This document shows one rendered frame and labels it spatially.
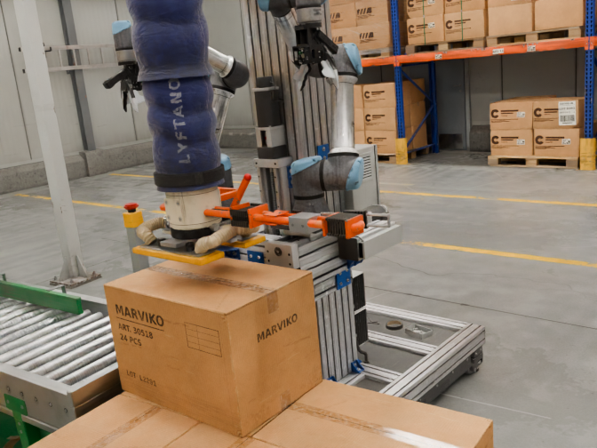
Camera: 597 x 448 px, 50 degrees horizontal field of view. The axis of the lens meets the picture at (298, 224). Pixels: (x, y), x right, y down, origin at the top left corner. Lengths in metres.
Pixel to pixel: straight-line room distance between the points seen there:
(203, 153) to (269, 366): 0.69
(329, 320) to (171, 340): 0.92
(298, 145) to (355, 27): 7.73
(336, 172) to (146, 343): 0.88
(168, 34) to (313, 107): 0.84
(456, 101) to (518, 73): 1.08
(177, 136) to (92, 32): 10.94
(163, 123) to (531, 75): 8.76
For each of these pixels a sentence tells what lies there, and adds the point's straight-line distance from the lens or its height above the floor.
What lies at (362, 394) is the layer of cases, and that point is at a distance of 2.17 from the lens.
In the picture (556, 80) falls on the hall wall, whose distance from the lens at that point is 10.27.
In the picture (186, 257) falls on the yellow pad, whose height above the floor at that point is 1.07.
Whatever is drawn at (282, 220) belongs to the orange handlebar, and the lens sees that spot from 1.81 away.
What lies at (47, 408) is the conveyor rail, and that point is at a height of 0.50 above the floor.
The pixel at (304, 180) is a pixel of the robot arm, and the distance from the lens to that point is 2.33.
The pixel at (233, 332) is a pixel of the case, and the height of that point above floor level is 0.88.
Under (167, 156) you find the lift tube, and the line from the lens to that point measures 2.00.
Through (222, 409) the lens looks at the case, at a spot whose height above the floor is 0.62.
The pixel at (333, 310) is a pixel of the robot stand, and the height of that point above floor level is 0.56.
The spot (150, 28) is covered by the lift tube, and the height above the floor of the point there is 1.74.
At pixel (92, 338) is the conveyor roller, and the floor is 0.53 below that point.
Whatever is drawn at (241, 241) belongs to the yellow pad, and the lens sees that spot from 2.07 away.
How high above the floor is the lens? 1.60
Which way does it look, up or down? 14 degrees down
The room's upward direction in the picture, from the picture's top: 6 degrees counter-clockwise
